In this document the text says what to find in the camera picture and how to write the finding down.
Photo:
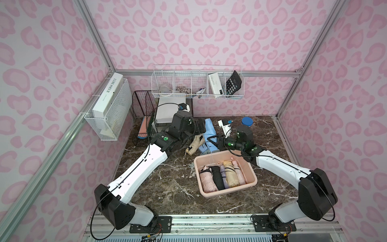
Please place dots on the long white box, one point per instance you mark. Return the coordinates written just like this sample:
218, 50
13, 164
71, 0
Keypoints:
108, 95

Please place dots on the white wire side basket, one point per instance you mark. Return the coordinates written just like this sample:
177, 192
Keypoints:
109, 127

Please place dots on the small white box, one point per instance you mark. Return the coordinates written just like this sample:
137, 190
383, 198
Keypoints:
215, 83

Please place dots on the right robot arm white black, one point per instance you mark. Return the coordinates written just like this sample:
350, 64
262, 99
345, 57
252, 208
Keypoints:
316, 195

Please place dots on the blue umbrella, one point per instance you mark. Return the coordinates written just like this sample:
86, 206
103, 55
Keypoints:
208, 147

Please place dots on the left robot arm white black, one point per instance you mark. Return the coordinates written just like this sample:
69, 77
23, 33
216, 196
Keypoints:
114, 201

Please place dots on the green document tray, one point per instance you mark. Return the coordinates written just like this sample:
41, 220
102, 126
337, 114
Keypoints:
160, 128

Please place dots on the black umbrella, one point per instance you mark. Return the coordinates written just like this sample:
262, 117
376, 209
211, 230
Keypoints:
217, 177

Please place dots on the white wire wall basket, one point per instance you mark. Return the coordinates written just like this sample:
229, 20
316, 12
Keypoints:
191, 81

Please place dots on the purple umbrella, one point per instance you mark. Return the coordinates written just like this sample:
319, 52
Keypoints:
224, 178

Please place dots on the black wire file rack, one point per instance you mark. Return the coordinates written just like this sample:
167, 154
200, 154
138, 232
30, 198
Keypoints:
144, 105

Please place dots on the aluminium front rail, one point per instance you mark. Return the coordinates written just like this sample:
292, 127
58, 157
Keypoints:
215, 228

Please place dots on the pink plastic storage box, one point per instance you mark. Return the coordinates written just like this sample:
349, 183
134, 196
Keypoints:
216, 159

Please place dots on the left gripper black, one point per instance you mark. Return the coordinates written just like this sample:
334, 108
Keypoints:
199, 127

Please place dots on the blue lid pencil jar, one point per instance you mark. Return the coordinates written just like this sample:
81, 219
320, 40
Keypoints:
247, 121

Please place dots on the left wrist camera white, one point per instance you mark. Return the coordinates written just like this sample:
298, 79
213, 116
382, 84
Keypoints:
183, 107

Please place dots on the black calculator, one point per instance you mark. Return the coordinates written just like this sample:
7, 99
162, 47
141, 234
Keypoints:
233, 84

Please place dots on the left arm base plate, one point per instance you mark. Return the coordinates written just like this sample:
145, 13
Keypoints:
159, 223

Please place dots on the cream folded umbrella left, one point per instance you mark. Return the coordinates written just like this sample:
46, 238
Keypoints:
198, 141

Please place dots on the white paper stack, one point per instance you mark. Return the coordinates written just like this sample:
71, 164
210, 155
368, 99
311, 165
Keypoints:
167, 107

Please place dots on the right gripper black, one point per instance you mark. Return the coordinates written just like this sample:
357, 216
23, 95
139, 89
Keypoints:
231, 133

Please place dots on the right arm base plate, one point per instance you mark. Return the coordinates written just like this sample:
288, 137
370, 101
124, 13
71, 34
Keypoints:
269, 223

